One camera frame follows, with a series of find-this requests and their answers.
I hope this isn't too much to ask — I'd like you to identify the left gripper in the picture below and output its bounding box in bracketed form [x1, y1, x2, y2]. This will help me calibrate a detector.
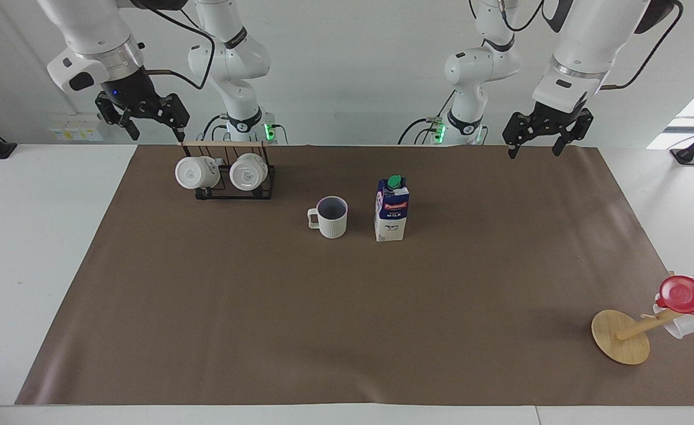
[502, 101, 595, 160]

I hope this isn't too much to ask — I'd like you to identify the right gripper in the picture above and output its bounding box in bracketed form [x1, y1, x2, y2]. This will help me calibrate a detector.
[94, 66, 191, 143]

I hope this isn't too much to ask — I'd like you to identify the milk carton green cap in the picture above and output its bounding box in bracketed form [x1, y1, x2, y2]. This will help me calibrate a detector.
[374, 175, 411, 243]

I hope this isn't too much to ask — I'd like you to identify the red translucent cup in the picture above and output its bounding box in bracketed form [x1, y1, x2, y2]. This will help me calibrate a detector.
[656, 274, 694, 320]

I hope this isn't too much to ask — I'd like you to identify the white ribbed cup purple rim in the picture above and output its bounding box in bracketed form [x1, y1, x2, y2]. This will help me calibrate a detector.
[307, 196, 349, 240]

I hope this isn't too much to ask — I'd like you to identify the white mug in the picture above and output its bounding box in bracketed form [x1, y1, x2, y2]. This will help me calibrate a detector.
[229, 153, 269, 192]
[175, 156, 221, 191]

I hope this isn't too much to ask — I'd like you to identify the wooden mug tree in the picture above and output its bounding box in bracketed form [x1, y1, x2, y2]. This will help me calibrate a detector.
[591, 306, 694, 366]

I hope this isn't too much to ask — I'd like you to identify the white wall socket box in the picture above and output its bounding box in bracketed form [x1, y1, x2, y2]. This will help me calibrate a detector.
[48, 114, 104, 143]

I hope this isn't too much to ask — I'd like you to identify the black cable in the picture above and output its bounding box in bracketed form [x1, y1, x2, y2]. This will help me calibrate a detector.
[398, 89, 457, 146]
[202, 113, 231, 143]
[138, 0, 216, 90]
[598, 0, 685, 91]

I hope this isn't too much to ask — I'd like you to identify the black wire mug rack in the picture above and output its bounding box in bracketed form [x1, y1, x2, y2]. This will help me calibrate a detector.
[180, 140, 277, 201]

